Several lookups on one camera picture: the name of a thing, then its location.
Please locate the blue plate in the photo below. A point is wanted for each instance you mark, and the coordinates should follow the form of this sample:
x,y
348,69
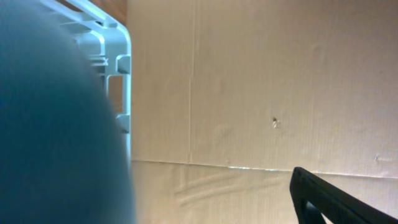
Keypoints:
x,y
62,155

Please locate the cardboard panel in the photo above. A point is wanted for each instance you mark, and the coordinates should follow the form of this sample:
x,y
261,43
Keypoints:
x,y
230,96

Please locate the grey dishwasher rack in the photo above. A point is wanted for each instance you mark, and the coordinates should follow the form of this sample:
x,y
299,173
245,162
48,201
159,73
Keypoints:
x,y
107,45

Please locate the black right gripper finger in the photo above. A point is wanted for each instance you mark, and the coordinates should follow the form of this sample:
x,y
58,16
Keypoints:
x,y
315,200

